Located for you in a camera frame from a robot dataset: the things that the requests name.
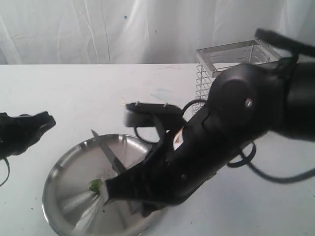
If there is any black serrated knife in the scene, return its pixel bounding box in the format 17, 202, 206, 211
91, 130, 126, 174

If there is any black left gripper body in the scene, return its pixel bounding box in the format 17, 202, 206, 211
0, 112, 56, 157

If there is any white backdrop curtain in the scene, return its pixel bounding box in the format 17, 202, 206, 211
0, 0, 315, 64

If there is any round steel plate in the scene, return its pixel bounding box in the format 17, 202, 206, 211
42, 138, 164, 236

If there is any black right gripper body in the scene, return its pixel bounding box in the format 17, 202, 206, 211
145, 115, 229, 207

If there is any green vegetable piece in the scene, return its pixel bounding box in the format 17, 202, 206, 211
88, 178, 103, 194

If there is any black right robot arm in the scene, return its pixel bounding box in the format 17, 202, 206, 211
101, 58, 315, 212

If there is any metal wire utensil holder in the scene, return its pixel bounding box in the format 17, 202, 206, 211
196, 39, 285, 109

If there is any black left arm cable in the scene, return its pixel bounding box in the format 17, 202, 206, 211
0, 157, 11, 187

